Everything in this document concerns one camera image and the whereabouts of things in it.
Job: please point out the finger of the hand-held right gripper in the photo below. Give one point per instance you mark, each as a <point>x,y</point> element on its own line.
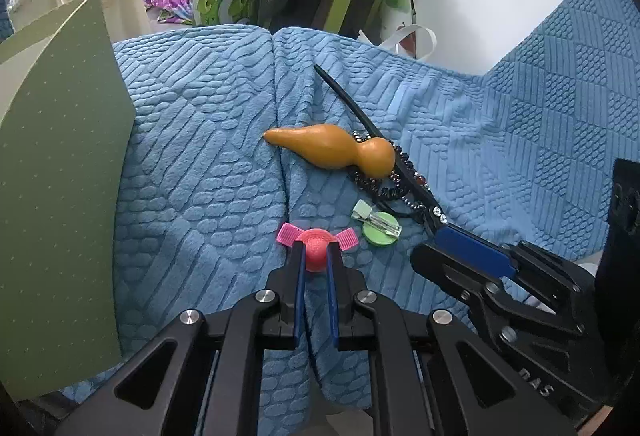
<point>445,268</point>
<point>475,251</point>

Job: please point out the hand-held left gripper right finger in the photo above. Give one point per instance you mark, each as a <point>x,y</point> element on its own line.
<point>332,311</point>

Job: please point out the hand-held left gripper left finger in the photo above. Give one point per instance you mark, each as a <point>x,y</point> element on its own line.
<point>299,301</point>

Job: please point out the green round hair clip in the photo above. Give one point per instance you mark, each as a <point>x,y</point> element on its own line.
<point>380,235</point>

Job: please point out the orange gourd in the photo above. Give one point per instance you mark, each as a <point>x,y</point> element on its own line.
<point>330,146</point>

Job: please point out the black hair stick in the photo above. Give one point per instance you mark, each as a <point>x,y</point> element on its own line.
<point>360,111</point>

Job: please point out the blue textured sofa cover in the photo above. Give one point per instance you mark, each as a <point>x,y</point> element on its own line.
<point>200,141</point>

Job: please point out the green plastic stool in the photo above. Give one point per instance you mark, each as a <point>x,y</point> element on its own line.
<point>342,1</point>

